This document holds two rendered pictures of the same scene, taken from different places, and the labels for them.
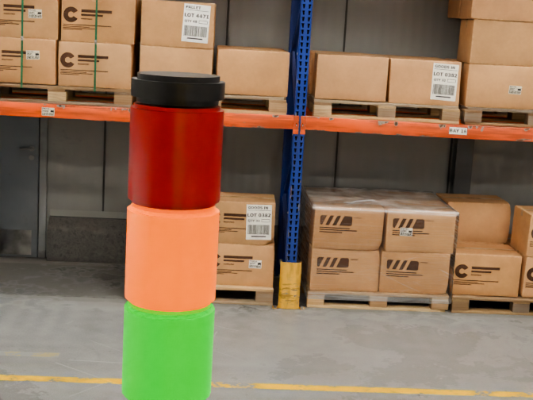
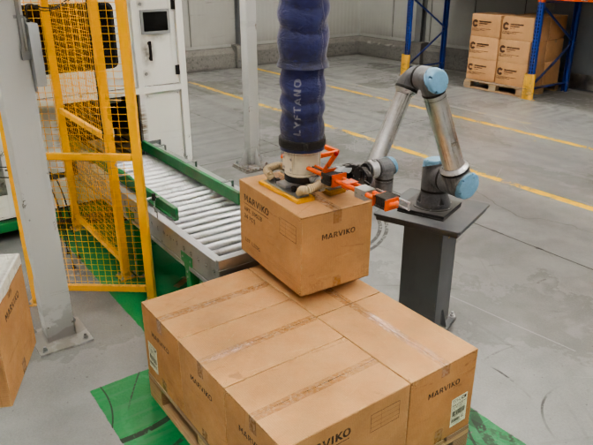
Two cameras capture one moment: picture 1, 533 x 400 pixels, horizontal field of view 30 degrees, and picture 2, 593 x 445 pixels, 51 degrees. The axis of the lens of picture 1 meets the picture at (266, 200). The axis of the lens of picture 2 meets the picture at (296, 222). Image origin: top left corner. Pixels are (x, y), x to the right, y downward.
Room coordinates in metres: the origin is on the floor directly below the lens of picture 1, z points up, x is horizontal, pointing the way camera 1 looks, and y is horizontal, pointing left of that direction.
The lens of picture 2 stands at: (-0.53, -3.85, 2.04)
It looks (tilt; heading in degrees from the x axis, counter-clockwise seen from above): 23 degrees down; 57
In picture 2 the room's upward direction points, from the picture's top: straight up
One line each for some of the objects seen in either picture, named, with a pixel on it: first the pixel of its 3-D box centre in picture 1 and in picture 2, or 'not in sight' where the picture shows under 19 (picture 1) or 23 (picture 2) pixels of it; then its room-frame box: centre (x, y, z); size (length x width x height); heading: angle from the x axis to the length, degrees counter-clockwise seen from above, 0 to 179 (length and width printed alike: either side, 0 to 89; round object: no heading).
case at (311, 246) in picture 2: not in sight; (303, 226); (1.04, -1.45, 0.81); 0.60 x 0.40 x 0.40; 89
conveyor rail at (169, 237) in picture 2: not in sight; (135, 210); (0.63, -0.03, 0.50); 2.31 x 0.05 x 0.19; 93
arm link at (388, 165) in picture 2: not in sight; (383, 167); (1.36, -1.67, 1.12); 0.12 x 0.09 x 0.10; 3
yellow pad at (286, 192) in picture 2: not in sight; (285, 187); (0.95, -1.44, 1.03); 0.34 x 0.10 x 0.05; 93
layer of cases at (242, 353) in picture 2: not in sight; (298, 360); (0.76, -1.85, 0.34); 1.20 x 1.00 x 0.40; 93
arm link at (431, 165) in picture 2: not in sight; (437, 173); (1.87, -1.53, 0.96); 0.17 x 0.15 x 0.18; 87
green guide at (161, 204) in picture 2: not in sight; (122, 181); (0.67, 0.33, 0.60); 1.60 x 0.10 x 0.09; 93
